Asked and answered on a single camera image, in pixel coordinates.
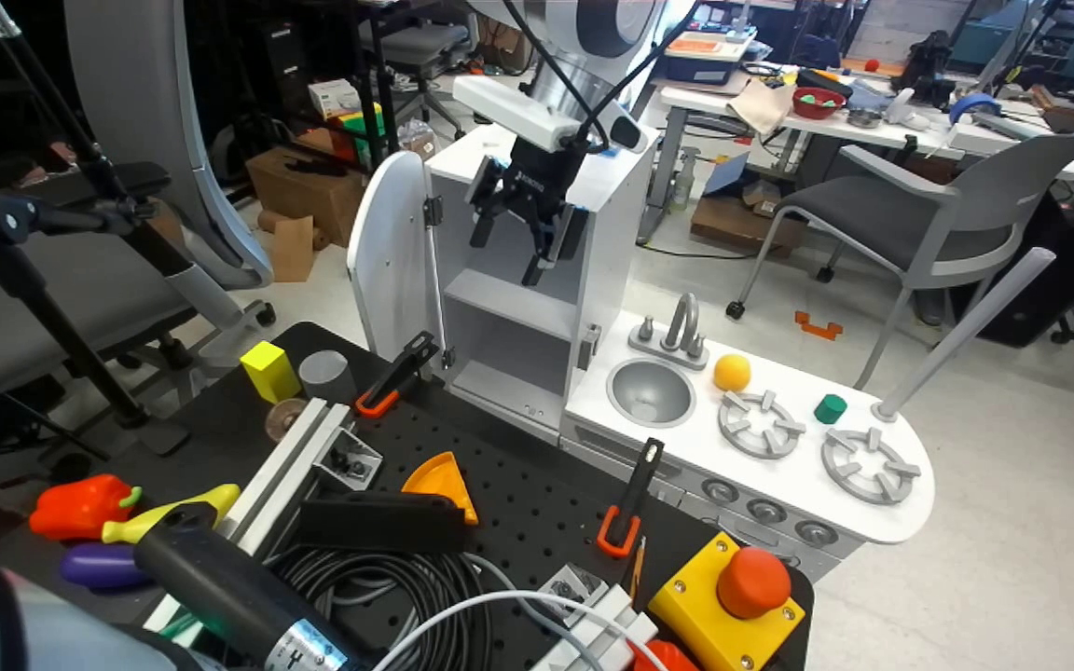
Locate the grey toy burner grate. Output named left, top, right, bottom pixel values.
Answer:
left=817, top=425, right=926, bottom=510
left=714, top=383, right=809, bottom=461

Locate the silver toy sink bowl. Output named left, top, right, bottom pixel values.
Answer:
left=602, top=355, right=697, bottom=430

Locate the black tripod stand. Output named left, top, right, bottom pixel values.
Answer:
left=0, top=0, right=192, bottom=432

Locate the light blue object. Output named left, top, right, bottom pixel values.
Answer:
left=0, top=555, right=192, bottom=671

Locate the yellow emergency stop button box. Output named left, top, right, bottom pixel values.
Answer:
left=643, top=530, right=809, bottom=671

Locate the dark swivel chair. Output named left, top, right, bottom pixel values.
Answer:
left=365, top=0, right=490, bottom=143

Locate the small cardboard box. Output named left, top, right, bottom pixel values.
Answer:
left=254, top=208, right=321, bottom=286

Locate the yellow toy banana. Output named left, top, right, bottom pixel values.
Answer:
left=100, top=483, right=246, bottom=550

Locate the cluttered white desk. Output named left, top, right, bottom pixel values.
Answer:
left=635, top=49, right=1061, bottom=254

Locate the grey cylinder block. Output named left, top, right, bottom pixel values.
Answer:
left=294, top=347, right=357, bottom=404

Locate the small red object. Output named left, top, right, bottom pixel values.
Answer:
left=631, top=634, right=706, bottom=671

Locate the round wooden disc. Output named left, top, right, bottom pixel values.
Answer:
left=259, top=397, right=314, bottom=444

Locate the purple toy eggplant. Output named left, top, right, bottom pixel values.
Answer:
left=59, top=542, right=147, bottom=596

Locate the orange plastic bracket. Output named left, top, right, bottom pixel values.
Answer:
left=791, top=311, right=846, bottom=347

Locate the grey office chair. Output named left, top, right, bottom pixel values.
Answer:
left=723, top=105, right=1074, bottom=397

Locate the orange black bar clamp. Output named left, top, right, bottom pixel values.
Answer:
left=349, top=329, right=444, bottom=425
left=594, top=437, right=668, bottom=562

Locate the grey toy faucet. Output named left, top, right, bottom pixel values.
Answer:
left=626, top=293, right=712, bottom=373

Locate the black office chair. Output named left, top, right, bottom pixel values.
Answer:
left=0, top=160, right=280, bottom=479

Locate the orange toy pepper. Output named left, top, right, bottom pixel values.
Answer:
left=27, top=469, right=140, bottom=545

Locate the orange plastic wedge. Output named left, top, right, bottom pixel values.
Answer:
left=397, top=449, right=486, bottom=530

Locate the white cable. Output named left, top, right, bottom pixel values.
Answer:
left=371, top=587, right=671, bottom=671

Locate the coiled black cable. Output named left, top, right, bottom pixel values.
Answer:
left=264, top=545, right=503, bottom=671

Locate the white toy fridge door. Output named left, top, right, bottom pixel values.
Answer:
left=343, top=151, right=449, bottom=367

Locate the yellow toy ball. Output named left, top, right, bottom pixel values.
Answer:
left=712, top=352, right=756, bottom=397

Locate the white toy play kitchen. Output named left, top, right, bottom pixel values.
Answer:
left=421, top=124, right=938, bottom=581

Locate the black cylindrical device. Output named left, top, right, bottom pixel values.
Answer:
left=131, top=507, right=362, bottom=671

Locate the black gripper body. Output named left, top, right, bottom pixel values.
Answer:
left=500, top=130, right=594, bottom=228

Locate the red bowl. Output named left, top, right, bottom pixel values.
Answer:
left=791, top=78, right=851, bottom=124

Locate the flat cardboard box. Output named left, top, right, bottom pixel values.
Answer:
left=687, top=184, right=802, bottom=259

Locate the yellow block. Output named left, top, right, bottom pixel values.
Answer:
left=237, top=341, right=307, bottom=408

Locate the aluminium extrusion rail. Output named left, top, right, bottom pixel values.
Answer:
left=140, top=397, right=357, bottom=639

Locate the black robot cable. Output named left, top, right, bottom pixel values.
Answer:
left=495, top=0, right=671, bottom=153

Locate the white plastic bracket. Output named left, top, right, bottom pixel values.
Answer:
left=532, top=562, right=663, bottom=671

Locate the large cardboard box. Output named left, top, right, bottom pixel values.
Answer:
left=246, top=146, right=380, bottom=249

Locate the black foam pad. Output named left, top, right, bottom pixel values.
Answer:
left=272, top=494, right=478, bottom=560

